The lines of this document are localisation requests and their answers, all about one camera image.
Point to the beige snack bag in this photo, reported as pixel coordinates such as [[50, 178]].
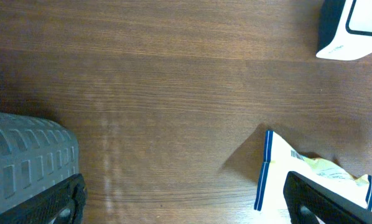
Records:
[[280, 158]]

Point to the white barcode scanner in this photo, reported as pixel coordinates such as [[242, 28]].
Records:
[[345, 29]]

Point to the dark grey plastic basket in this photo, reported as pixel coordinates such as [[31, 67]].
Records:
[[35, 155]]

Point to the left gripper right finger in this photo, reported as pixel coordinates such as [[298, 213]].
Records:
[[309, 202]]

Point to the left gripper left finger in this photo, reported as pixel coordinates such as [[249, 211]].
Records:
[[62, 203]]

